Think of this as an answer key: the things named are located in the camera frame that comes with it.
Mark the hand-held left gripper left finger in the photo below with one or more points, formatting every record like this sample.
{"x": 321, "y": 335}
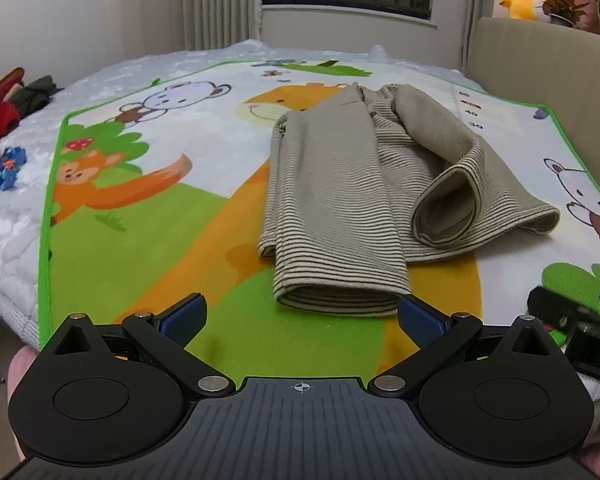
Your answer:
{"x": 182, "y": 317}

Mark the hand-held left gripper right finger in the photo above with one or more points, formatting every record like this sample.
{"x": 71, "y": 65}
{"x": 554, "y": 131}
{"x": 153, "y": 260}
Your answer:
{"x": 422, "y": 321}

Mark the beige striped pants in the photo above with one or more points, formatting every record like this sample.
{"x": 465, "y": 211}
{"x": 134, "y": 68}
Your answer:
{"x": 330, "y": 185}

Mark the cartoon animal printed mat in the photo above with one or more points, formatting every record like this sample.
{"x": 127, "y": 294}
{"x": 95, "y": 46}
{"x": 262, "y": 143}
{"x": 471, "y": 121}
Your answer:
{"x": 180, "y": 240}

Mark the white quilted bed cover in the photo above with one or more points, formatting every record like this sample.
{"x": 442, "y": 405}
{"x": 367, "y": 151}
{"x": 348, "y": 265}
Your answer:
{"x": 20, "y": 240}

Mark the blue purple toy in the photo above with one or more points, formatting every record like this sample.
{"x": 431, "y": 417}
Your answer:
{"x": 2, "y": 167}

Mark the red leaf potted plant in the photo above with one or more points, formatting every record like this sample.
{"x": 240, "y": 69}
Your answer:
{"x": 565, "y": 2}

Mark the white pleated curtain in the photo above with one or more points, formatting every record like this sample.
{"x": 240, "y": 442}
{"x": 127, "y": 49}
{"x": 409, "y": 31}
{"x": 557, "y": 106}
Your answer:
{"x": 480, "y": 0}
{"x": 215, "y": 5}

